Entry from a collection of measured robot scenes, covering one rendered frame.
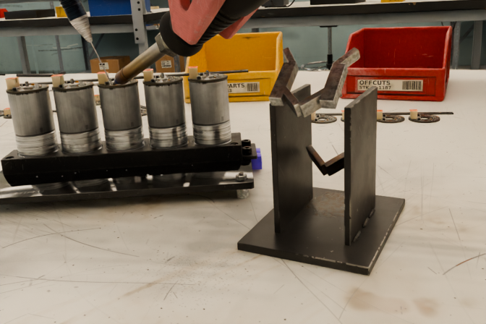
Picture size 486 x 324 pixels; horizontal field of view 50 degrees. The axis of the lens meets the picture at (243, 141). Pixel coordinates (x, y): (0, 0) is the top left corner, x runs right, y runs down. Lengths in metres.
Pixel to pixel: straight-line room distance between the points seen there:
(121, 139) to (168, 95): 0.04
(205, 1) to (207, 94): 0.10
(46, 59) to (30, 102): 5.53
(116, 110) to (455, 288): 0.21
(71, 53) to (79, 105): 5.34
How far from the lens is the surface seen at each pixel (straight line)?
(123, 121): 0.33
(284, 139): 0.24
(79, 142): 0.34
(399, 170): 0.34
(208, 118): 0.32
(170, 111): 0.32
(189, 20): 0.24
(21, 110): 0.34
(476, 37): 3.21
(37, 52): 5.91
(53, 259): 0.26
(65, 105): 0.33
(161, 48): 0.27
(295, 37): 4.74
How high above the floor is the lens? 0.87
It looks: 17 degrees down
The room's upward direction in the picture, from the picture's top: 3 degrees counter-clockwise
